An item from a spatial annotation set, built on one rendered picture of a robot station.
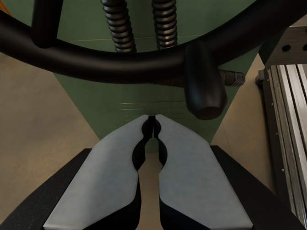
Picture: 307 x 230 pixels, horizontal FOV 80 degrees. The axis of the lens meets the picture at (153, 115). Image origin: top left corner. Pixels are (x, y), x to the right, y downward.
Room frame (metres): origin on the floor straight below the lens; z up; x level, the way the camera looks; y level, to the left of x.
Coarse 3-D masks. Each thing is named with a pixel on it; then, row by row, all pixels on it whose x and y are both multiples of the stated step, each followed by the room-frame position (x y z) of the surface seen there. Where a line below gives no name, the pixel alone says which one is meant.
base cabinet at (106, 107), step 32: (32, 0) 0.31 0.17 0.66; (64, 0) 0.31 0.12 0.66; (96, 0) 0.31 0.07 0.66; (128, 0) 0.30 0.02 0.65; (192, 0) 0.30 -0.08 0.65; (224, 0) 0.29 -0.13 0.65; (64, 32) 0.31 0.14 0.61; (96, 32) 0.31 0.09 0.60; (192, 32) 0.30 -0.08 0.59; (224, 64) 0.29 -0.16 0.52; (96, 96) 0.31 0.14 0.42; (128, 96) 0.30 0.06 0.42; (160, 96) 0.30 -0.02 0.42; (96, 128) 0.32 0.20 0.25; (192, 128) 0.29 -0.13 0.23
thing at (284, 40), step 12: (300, 24) 0.25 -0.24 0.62; (276, 36) 0.26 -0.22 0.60; (288, 36) 0.25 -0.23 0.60; (300, 36) 0.25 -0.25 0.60; (264, 48) 0.28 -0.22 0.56; (276, 48) 0.25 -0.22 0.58; (288, 48) 0.25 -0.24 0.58; (300, 48) 0.25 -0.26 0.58; (264, 60) 0.26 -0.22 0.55; (276, 60) 0.25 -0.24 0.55; (288, 60) 0.25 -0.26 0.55; (300, 60) 0.25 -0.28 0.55
